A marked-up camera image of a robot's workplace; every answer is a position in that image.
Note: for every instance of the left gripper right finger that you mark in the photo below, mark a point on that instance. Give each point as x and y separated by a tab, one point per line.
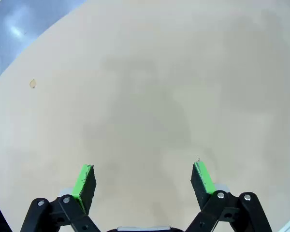
201	191

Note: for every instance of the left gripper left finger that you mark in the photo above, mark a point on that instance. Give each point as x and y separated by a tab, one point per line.
85	191

